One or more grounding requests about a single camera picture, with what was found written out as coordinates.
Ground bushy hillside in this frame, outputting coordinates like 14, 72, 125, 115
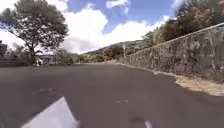
79, 39, 148, 64

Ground pale pole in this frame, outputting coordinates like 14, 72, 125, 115
122, 42, 127, 60

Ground grey asphalt road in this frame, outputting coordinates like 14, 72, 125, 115
0, 62, 224, 128

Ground low green bushes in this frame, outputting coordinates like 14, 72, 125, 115
0, 39, 82, 67

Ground large broad tree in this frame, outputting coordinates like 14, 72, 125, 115
0, 0, 70, 66

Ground sandy dirt verge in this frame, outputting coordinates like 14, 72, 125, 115
116, 62, 224, 98

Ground tall grey stone wall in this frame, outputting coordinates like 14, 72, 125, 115
116, 22, 224, 84

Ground bushes above stone wall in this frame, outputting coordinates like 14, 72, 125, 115
142, 0, 224, 48

